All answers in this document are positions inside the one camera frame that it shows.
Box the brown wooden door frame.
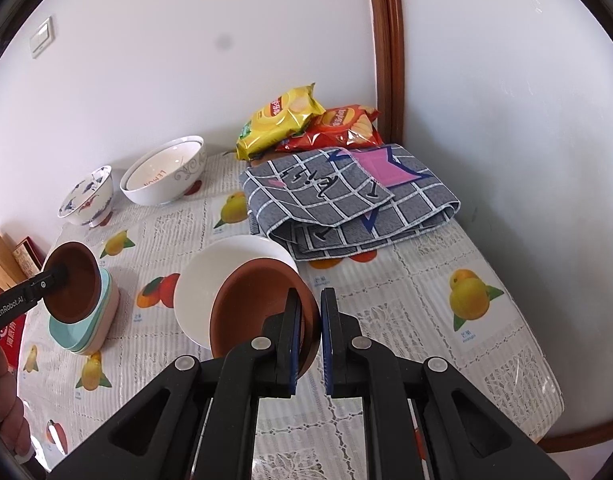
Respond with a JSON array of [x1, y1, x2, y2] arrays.
[[365, 0, 405, 147]]

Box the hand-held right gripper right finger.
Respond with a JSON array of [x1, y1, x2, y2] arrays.
[[320, 287, 567, 480]]

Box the teal square plate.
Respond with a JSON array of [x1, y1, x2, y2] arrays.
[[48, 266, 112, 353]]

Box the white bowl with printed inside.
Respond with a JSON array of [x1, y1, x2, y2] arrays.
[[124, 139, 203, 192]]

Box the red paper shopping bag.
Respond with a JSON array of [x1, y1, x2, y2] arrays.
[[0, 285, 30, 376]]

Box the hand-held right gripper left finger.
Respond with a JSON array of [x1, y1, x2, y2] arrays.
[[49, 287, 303, 480]]

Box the white wall light switch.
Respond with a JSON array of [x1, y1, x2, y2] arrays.
[[30, 16, 54, 58]]

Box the fruit print tablecloth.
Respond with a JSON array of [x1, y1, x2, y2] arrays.
[[16, 152, 562, 480]]

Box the person's left hand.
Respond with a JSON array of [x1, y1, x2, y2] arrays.
[[0, 345, 33, 461]]

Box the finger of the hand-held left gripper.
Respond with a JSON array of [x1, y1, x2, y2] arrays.
[[29, 264, 72, 301]]

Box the white bowl with line pattern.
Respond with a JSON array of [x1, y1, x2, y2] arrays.
[[174, 235, 300, 350]]

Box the large white bowl grey scrolls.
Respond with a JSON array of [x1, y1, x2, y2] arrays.
[[119, 136, 208, 206]]

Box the blue and white patterned bowl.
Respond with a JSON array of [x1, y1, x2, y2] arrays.
[[56, 165, 114, 228]]

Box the green square plate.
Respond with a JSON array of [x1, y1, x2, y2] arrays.
[[71, 272, 116, 355]]

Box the grey checked folded cloth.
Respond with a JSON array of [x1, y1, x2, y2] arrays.
[[239, 144, 462, 262]]

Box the red chip bag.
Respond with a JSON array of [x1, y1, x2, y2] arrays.
[[276, 104, 382, 154]]

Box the yellow chip bag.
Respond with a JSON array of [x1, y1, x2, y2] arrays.
[[236, 82, 327, 161]]

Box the pink square plate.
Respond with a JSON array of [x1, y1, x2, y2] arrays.
[[81, 285, 120, 356]]

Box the small brown bowl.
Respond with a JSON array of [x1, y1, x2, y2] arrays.
[[209, 256, 320, 379], [43, 241, 103, 324]]

